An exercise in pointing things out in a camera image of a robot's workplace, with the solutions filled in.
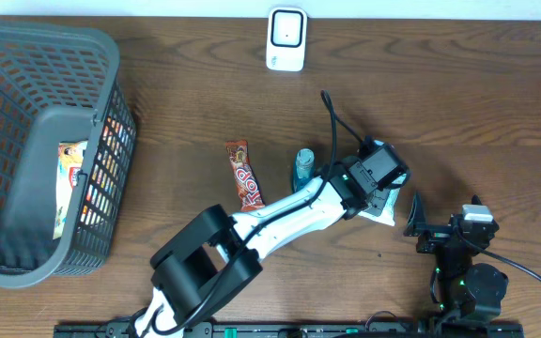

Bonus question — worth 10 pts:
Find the red chocolate bar wrapper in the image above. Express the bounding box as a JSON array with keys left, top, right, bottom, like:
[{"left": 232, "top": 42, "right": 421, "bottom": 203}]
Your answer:
[{"left": 225, "top": 140, "right": 265, "bottom": 212}]

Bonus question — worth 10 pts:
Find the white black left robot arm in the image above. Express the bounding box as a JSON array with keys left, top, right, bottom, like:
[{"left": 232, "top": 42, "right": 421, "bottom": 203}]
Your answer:
[{"left": 130, "top": 154, "right": 409, "bottom": 337}]

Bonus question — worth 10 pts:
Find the white teal wipes pack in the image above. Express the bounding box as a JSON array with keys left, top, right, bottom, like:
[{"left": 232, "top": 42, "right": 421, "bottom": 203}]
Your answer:
[{"left": 358, "top": 174, "right": 409, "bottom": 226}]

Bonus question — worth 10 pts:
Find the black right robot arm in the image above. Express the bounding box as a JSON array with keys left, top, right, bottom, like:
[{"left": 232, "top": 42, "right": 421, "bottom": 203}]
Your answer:
[{"left": 403, "top": 194, "right": 508, "bottom": 334}]

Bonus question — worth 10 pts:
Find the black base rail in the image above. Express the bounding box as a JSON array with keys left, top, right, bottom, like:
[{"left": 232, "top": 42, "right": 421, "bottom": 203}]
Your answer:
[{"left": 54, "top": 320, "right": 525, "bottom": 338}]

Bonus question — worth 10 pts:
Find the teal mouthwash bottle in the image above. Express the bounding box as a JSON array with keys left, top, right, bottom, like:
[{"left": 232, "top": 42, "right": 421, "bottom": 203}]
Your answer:
[{"left": 291, "top": 148, "right": 315, "bottom": 192}]

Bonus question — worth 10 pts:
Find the grey plastic basket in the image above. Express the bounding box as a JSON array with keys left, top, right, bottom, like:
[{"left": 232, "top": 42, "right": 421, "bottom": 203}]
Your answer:
[{"left": 0, "top": 22, "right": 136, "bottom": 288}]

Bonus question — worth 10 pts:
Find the white barcode scanner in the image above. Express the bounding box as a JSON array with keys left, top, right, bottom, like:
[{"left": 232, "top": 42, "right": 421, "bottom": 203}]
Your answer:
[{"left": 266, "top": 7, "right": 308, "bottom": 72}]

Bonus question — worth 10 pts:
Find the yellow snack bag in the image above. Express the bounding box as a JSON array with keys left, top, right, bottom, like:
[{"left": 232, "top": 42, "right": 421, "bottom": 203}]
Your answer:
[{"left": 53, "top": 141, "right": 88, "bottom": 239}]

